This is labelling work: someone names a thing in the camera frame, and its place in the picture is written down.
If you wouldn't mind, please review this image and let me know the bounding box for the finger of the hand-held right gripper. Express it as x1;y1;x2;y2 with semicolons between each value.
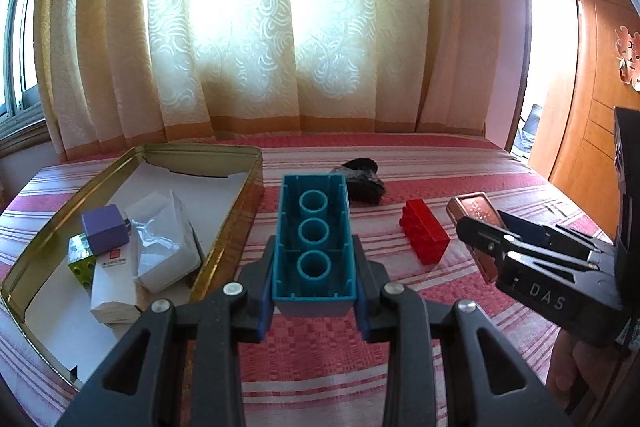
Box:
497;211;616;259
456;216;601;274

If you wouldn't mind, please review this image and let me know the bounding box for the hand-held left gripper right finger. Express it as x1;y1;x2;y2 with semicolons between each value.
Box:
352;234;571;427

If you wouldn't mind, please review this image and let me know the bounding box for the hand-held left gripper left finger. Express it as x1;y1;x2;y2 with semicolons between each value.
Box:
55;234;276;427

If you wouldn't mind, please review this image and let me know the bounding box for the copper metal box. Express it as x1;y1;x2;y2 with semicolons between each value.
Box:
446;192;507;286

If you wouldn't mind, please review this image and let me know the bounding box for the blue building block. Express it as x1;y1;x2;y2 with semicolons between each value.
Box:
271;173;359;319

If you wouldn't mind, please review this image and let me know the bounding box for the gold tin box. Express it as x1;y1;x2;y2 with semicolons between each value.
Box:
0;144;266;392

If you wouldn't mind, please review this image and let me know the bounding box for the white charger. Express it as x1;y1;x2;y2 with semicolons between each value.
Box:
125;191;204;293

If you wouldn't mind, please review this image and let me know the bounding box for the person's right hand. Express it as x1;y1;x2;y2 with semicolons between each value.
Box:
545;327;601;414

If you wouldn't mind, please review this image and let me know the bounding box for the red building block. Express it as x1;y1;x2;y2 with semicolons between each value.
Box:
399;199;451;266

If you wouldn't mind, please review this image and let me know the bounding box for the red striped bed sheet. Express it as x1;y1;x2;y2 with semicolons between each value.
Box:
0;132;626;427

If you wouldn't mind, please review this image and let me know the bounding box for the wooden wardrobe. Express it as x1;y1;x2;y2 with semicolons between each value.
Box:
547;0;640;239

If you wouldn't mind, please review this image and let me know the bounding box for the black crumpled object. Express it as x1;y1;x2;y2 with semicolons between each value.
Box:
330;158;387;206

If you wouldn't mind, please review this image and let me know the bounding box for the white cardboard box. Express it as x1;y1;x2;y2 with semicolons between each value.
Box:
90;239;144;327

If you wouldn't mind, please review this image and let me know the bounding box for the purple charger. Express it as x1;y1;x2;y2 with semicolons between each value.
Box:
81;204;132;256

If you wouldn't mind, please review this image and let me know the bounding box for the green building block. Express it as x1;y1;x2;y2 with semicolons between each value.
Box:
67;233;99;291

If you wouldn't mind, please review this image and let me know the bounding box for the cream patterned curtain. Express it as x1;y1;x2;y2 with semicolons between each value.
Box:
32;0;521;160

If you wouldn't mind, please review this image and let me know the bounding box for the paper flower wall decoration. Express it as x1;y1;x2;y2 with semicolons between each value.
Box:
615;24;640;92

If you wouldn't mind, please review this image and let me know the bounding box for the window frame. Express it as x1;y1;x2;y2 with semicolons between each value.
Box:
0;0;51;152

